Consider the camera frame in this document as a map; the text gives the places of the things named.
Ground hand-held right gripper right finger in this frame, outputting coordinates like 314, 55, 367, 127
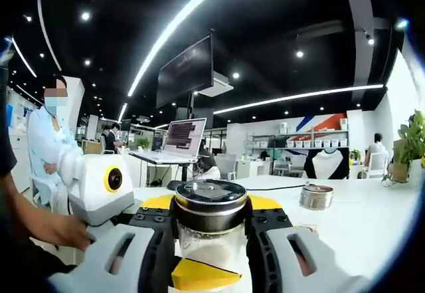
246, 195, 375, 293

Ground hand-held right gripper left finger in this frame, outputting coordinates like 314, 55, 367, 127
48, 195, 179, 293

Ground short seasoning bottle white powder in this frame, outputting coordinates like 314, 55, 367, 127
169, 179, 250, 270

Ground tall seasoning bottle brown granules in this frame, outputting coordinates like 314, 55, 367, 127
296, 185, 335, 239

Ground person's left hand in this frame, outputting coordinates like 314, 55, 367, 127
39, 211, 98, 251

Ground silver laptop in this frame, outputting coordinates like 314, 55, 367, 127
128, 117, 208, 165

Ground shelf of white bins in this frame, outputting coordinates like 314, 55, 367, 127
247, 122, 350, 176

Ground white office chair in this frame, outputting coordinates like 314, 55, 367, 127
359, 151, 390, 179

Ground black hanging monitor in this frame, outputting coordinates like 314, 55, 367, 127
155, 33, 214, 109

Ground white ceiling air conditioner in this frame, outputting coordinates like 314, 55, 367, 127
197, 70, 234, 98

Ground curved ceiling light strip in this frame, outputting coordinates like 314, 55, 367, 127
213, 84, 388, 116

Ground long ceiling light strip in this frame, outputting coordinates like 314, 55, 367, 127
127, 0, 240, 98

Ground green potted plant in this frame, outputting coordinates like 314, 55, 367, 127
381, 109, 425, 189

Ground black power cable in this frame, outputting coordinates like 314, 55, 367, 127
247, 180, 310, 191

